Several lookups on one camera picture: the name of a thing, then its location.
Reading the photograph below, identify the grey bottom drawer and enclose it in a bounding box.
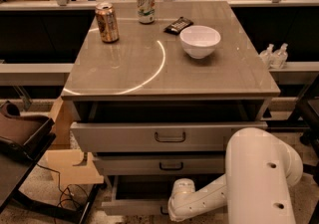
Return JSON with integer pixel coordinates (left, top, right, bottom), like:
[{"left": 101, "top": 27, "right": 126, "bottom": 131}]
[{"left": 101, "top": 174, "right": 227, "bottom": 217}]

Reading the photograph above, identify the grey drawer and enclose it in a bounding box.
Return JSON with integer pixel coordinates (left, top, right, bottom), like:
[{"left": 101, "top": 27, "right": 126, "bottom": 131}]
[
  {"left": 101, "top": 174, "right": 227, "bottom": 217},
  {"left": 93, "top": 152, "right": 224, "bottom": 176},
  {"left": 71, "top": 121, "right": 267, "bottom": 153}
]

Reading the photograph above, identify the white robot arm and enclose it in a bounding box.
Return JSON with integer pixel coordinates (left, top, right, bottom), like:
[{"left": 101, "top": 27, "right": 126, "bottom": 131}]
[{"left": 167, "top": 127, "right": 303, "bottom": 224}]

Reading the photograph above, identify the grey drawer cabinet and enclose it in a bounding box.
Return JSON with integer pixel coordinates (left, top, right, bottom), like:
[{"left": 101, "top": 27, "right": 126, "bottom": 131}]
[{"left": 61, "top": 0, "right": 281, "bottom": 156}]

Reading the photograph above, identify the grey top drawer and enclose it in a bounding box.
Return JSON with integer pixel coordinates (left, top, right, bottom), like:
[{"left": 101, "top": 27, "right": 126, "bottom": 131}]
[{"left": 71, "top": 121, "right": 267, "bottom": 153}]

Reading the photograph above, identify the grey middle drawer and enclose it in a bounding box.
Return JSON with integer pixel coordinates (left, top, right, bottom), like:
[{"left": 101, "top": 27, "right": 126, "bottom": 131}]
[{"left": 93, "top": 152, "right": 224, "bottom": 176}]

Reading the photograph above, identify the white bowl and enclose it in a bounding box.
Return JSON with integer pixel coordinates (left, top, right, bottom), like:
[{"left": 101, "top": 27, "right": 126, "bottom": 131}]
[{"left": 179, "top": 25, "right": 221, "bottom": 59}]

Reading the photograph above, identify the black snack bar packet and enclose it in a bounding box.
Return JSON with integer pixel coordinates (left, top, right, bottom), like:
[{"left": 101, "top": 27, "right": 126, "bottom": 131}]
[{"left": 164, "top": 17, "right": 193, "bottom": 35}]

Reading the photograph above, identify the green white soda can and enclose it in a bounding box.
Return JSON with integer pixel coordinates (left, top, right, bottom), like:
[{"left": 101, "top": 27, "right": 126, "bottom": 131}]
[{"left": 137, "top": 0, "right": 155, "bottom": 24}]

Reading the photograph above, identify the gold soda can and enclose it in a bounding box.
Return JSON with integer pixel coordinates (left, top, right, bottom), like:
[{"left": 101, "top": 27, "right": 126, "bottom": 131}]
[{"left": 95, "top": 2, "right": 120, "bottom": 43}]

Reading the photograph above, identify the clear pump bottle left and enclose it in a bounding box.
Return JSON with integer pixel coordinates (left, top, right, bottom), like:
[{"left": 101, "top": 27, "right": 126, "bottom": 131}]
[{"left": 259, "top": 44, "right": 274, "bottom": 69}]

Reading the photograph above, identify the clear pump bottle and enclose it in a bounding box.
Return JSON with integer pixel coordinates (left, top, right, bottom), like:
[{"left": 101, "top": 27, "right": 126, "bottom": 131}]
[
  {"left": 270, "top": 43, "right": 288, "bottom": 69},
  {"left": 259, "top": 44, "right": 274, "bottom": 69}
]

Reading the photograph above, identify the clear pump bottle right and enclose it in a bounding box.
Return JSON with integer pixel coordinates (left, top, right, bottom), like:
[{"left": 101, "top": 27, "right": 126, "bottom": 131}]
[{"left": 270, "top": 43, "right": 288, "bottom": 69}]

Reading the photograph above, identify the black cable on floor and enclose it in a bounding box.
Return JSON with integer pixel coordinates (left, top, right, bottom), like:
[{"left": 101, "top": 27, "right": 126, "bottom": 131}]
[{"left": 35, "top": 162, "right": 90, "bottom": 224}]

